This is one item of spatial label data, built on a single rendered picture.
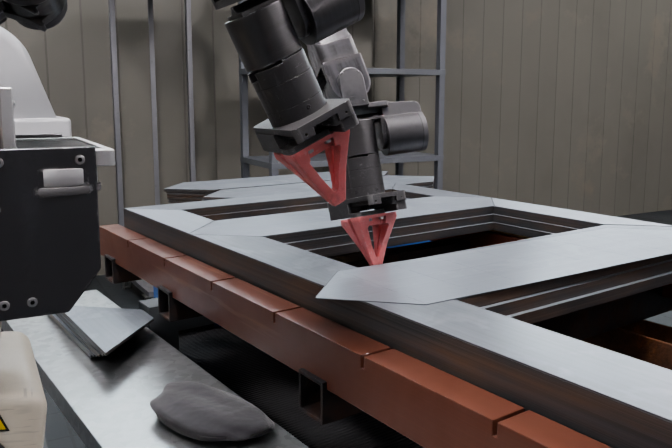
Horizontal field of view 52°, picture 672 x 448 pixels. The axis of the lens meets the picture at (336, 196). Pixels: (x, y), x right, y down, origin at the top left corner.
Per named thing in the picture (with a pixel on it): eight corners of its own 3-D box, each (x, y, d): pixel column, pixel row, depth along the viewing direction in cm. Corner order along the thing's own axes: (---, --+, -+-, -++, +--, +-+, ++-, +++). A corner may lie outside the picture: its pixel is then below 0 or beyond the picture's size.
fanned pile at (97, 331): (107, 301, 141) (106, 282, 141) (185, 360, 109) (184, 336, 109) (43, 312, 134) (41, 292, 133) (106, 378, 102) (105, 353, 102)
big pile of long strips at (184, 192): (374, 185, 239) (374, 168, 238) (457, 199, 207) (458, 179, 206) (151, 206, 193) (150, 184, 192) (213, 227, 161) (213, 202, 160)
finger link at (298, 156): (343, 182, 75) (308, 103, 72) (377, 189, 69) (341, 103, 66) (292, 213, 73) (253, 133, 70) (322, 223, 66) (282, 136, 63)
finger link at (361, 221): (374, 265, 102) (364, 201, 102) (406, 263, 96) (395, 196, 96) (337, 273, 98) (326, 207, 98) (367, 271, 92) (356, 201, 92)
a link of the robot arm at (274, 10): (211, 16, 64) (231, 8, 59) (272, -13, 67) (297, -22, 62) (243, 84, 66) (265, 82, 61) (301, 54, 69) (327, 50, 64)
